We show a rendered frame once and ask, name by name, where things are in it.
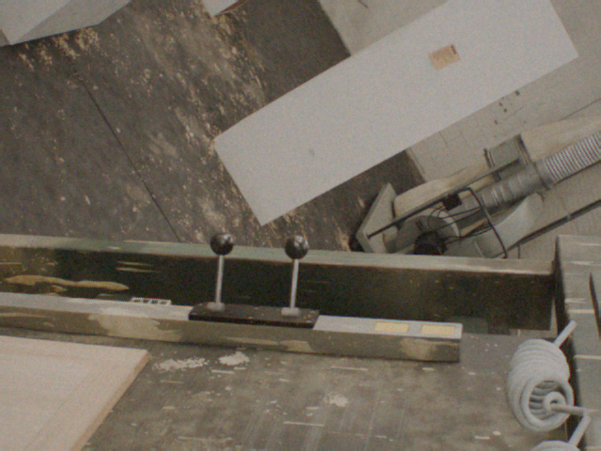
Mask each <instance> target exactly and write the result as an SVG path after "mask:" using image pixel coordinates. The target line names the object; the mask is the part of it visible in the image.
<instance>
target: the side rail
mask: <svg viewBox="0 0 601 451"><path fill-rule="evenodd" d="M291 263H292V259H290V258H289V257H288V255H287V254H286V253H285V248H264V247H244V246H234V247H233V250H232V251H231V252H230V253H229V254H228V255H225V256H224V261H223V281H222V292H221V303H227V304H243V305H258V306H273V307H288V301H289V288H290V276H291ZM216 266H218V265H217V255H216V254H214V253H213V252H212V250H211V248H210V245H205V244H185V243H164V242H145V241H126V240H107V239H89V238H69V237H50V236H32V235H13V234H0V292H11V293H21V294H25V295H39V296H55V297H68V298H82V299H89V300H94V299H95V298H96V296H97V295H98V294H99V293H101V292H110V294H126V295H132V296H134V297H135V298H143V299H158V300H171V303H172V306H185V307H194V306H195V305H196V304H197V303H213V297H214V287H215V276H216ZM552 276H555V272H553V271H552V266H551V261H538V260H520V259H500V258H481V257H443V256H424V255H404V254H384V253H364V252H344V251H324V250H308V252H307V254H306V255H305V256H304V258H303V259H300V260H299V268H298V282H297V295H296V306H295V307H298V308H305V309H318V310H319V316H322V317H337V318H354V319H398V320H412V321H428V322H442V321H443V318H444V317H445V316H448V315H451V316H467V317H471V316H482V317H486V318H487V320H488V328H493V329H499V328H508V329H522V330H536V331H549V329H550V321H551V320H552V308H553V296H551V290H552V288H551V287H552Z"/></svg>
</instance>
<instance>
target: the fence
mask: <svg viewBox="0 0 601 451"><path fill-rule="evenodd" d="M192 309H193V307H185V306H171V305H168V304H154V303H127V302H111V301H97V300H89V299H82V298H68V297H55V296H39V295H25V294H21V293H11V292H0V326H8V327H21V328H33V329H40V330H45V331H58V332H71V333H84V334H95V335H109V336H121V337H134V338H145V339H147V340H161V341H173V342H187V343H200V344H213V345H217V346H227V347H240V348H254V349H266V350H292V351H306V352H319V353H332V354H346V355H360V356H373V357H386V358H399V359H412V360H424V359H425V360H438V361H452V362H459V360H460V351H461V328H462V325H461V324H457V323H442V322H428V321H412V320H398V319H354V318H337V317H322V316H319V318H318V320H317V322H316V326H315V328H313V329H307V328H292V327H278V326H264V325H249V324H235V323H220V322H206V321H205V320H191V319H189V313H190V312H191V310H192ZM378 322H380V323H394V324H403V323H408V324H409V328H408V332H407V333H399V332H385V331H374V329H376V326H377V323H378ZM422 325H439V326H454V327H455V334H421V330H422Z"/></svg>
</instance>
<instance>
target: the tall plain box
mask: <svg viewBox="0 0 601 451"><path fill-rule="evenodd" d="M130 1H131V0H0V45H1V46H5V45H9V44H10V45H13V44H17V43H20V42H22V41H27V40H31V39H40V38H44V37H49V36H51V35H52V34H57V33H62V32H67V31H70V30H75V29H80V28H85V27H86V26H90V25H94V24H98V23H100V22H102V21H103V20H104V19H106V18H107V17H109V16H110V15H112V14H113V13H114V12H116V11H117V10H119V9H121V8H123V7H125V6H126V5H127V4H128V3H129V2H130Z"/></svg>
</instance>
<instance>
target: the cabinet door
mask: <svg viewBox="0 0 601 451"><path fill-rule="evenodd" d="M147 362H148V352H147V350H130V349H128V348H118V347H105V346H93V345H81V344H78V343H69V342H56V341H44V340H33V339H32V338H20V337H8V336H0V451H81V449H82V448H83V447H84V445H85V444H86V443H87V440H88V439H89V437H91V436H92V435H93V433H94V432H95V431H96V429H97V428H98V427H99V425H100V424H101V423H102V421H103V420H104V419H105V417H106V416H107V415H108V413H109V412H110V411H111V409H112V408H113V407H114V405H115V404H116V402H117V401H118V400H119V399H120V397H121V396H122V395H123V393H124V392H125V391H126V390H127V388H128V387H129V386H130V384H131V383H132V381H133V380H134V379H135V378H136V376H137V375H138V374H139V372H140V371H141V370H142V368H143V367H144V366H145V365H146V363H147Z"/></svg>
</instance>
